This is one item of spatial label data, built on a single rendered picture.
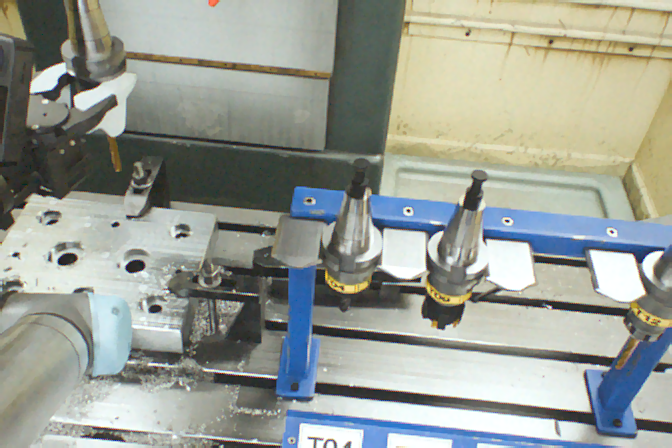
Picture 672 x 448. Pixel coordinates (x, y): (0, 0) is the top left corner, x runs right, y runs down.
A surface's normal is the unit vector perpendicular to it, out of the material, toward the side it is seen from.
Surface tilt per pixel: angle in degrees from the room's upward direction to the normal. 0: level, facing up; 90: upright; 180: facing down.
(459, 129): 90
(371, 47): 90
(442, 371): 0
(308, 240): 0
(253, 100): 90
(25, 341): 35
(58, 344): 55
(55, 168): 89
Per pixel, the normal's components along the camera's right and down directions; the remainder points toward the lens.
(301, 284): -0.08, 0.68
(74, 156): 0.92, 0.31
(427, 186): 0.07, -0.72
